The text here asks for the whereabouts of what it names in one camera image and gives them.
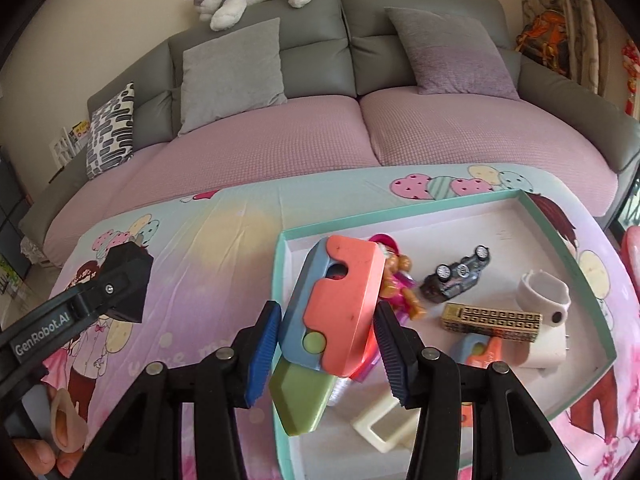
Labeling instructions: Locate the brown pink dog toy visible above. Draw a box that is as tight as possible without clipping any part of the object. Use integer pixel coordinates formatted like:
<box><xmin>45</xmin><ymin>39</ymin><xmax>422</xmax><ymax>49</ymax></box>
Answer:
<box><xmin>369</xmin><ymin>233</ymin><xmax>426</xmax><ymax>320</ymax></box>

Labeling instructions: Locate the small orange blue carrot knife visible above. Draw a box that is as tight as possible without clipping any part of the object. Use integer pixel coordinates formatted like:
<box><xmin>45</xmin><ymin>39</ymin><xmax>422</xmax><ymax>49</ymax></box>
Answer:
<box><xmin>449</xmin><ymin>333</ymin><xmax>502</xmax><ymax>368</ymax></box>

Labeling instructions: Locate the large orange carrot knife toy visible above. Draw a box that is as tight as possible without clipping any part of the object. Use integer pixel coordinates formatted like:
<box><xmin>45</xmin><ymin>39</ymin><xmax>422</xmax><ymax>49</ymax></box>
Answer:
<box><xmin>269</xmin><ymin>234</ymin><xmax>385</xmax><ymax>437</ymax></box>

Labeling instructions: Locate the black toy police car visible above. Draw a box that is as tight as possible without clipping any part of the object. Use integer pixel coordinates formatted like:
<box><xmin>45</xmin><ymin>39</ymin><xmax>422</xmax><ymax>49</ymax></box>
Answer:
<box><xmin>420</xmin><ymin>245</ymin><xmax>490</xmax><ymax>304</ymax></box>

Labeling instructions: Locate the cream plastic clip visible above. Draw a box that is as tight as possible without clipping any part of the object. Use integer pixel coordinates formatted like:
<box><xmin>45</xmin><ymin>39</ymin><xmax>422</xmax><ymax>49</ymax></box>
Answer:
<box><xmin>350</xmin><ymin>389</ymin><xmax>420</xmax><ymax>454</ymax></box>

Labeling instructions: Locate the gold patterned lighter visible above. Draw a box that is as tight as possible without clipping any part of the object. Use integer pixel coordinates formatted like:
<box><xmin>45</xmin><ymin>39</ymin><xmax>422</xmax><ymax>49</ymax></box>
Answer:
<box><xmin>440</xmin><ymin>302</ymin><xmax>542</xmax><ymax>342</ymax></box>

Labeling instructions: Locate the white charger block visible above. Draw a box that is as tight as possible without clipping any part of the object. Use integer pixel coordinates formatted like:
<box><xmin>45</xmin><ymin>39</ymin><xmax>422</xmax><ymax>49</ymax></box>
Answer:
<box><xmin>513</xmin><ymin>325</ymin><xmax>567</xmax><ymax>370</ymax></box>

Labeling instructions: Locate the white smart watch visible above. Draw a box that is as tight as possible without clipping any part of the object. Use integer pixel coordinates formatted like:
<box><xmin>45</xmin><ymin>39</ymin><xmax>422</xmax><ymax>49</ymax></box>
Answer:
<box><xmin>515</xmin><ymin>270</ymin><xmax>572</xmax><ymax>327</ymax></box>

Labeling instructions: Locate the red white tube bottle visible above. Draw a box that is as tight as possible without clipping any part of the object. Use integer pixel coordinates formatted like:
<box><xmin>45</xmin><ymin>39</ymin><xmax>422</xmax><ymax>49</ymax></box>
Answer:
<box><xmin>328</xmin><ymin>328</ymin><xmax>381</xmax><ymax>406</ymax></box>

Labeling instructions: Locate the left hand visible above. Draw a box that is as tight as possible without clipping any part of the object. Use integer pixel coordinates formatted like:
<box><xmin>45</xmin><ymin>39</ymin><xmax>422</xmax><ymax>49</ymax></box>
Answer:
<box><xmin>13</xmin><ymin>384</ymin><xmax>88</xmax><ymax>479</ymax></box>

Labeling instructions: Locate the cartoon printed cloth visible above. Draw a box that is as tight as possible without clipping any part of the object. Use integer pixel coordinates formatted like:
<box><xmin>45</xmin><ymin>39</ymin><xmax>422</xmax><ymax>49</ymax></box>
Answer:
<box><xmin>47</xmin><ymin>164</ymin><xmax>639</xmax><ymax>479</ymax></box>

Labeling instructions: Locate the teal white box lid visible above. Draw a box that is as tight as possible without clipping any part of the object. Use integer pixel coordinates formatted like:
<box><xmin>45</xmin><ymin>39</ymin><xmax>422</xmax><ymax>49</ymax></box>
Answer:
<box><xmin>272</xmin><ymin>191</ymin><xmax>617</xmax><ymax>479</ymax></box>

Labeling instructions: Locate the dark grey cabinet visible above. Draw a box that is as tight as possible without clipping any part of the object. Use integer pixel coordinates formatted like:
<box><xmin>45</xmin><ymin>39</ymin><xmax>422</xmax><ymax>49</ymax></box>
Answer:
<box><xmin>0</xmin><ymin>155</ymin><xmax>32</xmax><ymax>278</ymax></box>

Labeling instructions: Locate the white magazine rack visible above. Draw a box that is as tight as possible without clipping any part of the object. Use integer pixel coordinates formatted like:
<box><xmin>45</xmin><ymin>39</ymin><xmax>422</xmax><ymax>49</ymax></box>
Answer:
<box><xmin>49</xmin><ymin>120</ymin><xmax>90</xmax><ymax>168</ymax></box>

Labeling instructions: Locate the black white patterned pillow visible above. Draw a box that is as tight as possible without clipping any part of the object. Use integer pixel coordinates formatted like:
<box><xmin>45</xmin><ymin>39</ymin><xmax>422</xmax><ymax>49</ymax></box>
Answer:
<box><xmin>86</xmin><ymin>82</ymin><xmax>136</xmax><ymax>180</ymax></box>

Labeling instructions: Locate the pink sofa seat cover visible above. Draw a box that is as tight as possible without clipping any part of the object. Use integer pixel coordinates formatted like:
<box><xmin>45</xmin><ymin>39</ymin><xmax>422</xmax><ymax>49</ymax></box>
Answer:
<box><xmin>42</xmin><ymin>87</ymin><xmax>618</xmax><ymax>266</ymax></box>

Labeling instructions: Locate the grey square cushion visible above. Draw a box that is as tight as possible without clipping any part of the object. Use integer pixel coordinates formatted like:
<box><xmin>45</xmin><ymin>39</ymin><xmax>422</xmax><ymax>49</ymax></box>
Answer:
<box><xmin>179</xmin><ymin>18</ymin><xmax>288</xmax><ymax>136</ymax></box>

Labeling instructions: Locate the grey purple cushion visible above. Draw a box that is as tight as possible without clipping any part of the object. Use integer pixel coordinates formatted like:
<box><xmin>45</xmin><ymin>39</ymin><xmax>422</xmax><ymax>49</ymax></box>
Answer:
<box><xmin>385</xmin><ymin>6</ymin><xmax>518</xmax><ymax>100</ymax></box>

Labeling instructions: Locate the grey sofa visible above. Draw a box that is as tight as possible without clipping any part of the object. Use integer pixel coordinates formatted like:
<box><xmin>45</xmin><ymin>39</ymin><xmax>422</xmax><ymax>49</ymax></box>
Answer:
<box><xmin>18</xmin><ymin>0</ymin><xmax>639</xmax><ymax>249</ymax></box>

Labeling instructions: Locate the orange decorative bag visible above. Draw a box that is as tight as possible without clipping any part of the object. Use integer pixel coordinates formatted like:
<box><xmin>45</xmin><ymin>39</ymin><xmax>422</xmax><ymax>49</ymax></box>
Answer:
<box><xmin>515</xmin><ymin>10</ymin><xmax>570</xmax><ymax>78</ymax></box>

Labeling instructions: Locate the patterned curtain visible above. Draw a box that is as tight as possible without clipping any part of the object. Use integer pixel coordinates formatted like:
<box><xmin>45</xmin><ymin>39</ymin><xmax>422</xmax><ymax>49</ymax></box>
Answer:
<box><xmin>518</xmin><ymin>0</ymin><xmax>610</xmax><ymax>96</ymax></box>

